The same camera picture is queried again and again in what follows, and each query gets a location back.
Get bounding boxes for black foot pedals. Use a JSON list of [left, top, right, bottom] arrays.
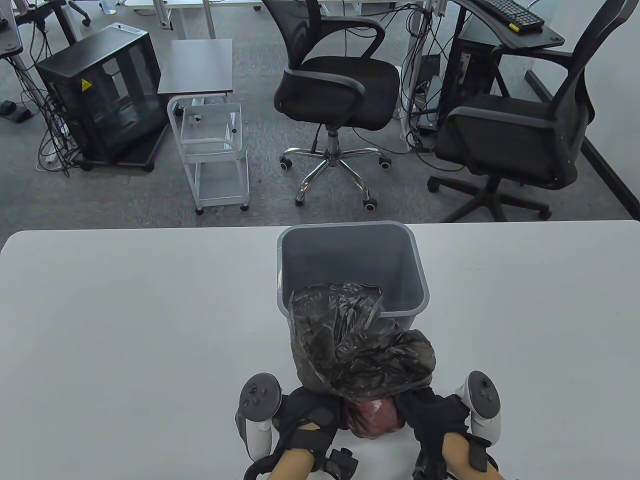
[[0, 100, 35, 124]]

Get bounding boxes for person's right hand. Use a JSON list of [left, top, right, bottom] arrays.
[[395, 387, 473, 477]]

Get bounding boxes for white desk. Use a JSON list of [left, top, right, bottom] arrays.
[[122, 0, 266, 41]]

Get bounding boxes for black office chair right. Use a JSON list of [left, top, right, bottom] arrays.
[[427, 0, 632, 223]]

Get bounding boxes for grey round tracking controller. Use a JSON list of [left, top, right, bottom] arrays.
[[235, 372, 284, 463], [452, 370, 502, 448]]

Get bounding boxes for tangled black floor cables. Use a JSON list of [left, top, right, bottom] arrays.
[[10, 27, 83, 178]]

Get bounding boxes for person's right forearm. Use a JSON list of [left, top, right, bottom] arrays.
[[442, 432, 497, 480]]

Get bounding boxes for white wire rolling cart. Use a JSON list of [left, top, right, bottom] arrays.
[[167, 94, 251, 216]]

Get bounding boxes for black keyboard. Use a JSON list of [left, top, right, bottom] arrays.
[[472, 0, 546, 33]]

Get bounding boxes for person's left hand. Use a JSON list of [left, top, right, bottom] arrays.
[[272, 387, 347, 452]]

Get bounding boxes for black glass equipment cabinet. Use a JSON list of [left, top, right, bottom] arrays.
[[35, 22, 171, 173]]

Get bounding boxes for grey translucent garbage bag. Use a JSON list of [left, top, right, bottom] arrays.
[[287, 282, 437, 440]]

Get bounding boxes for white desk leg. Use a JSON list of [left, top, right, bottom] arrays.
[[400, 0, 437, 122]]

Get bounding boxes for black cable bundle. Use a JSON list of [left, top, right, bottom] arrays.
[[399, 4, 451, 153]]

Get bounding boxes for black computer tower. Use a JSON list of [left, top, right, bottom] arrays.
[[437, 37, 503, 131]]

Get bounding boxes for black desk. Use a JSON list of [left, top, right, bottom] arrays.
[[450, 0, 567, 51]]

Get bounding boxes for black office chair chrome base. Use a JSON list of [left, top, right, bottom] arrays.
[[261, 0, 401, 212]]

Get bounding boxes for person's left forearm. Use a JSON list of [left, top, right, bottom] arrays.
[[267, 447, 314, 480]]

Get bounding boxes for dark top side table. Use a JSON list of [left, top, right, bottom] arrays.
[[157, 39, 236, 108]]

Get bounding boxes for grey plastic trash bin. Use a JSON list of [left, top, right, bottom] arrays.
[[276, 221, 431, 335]]

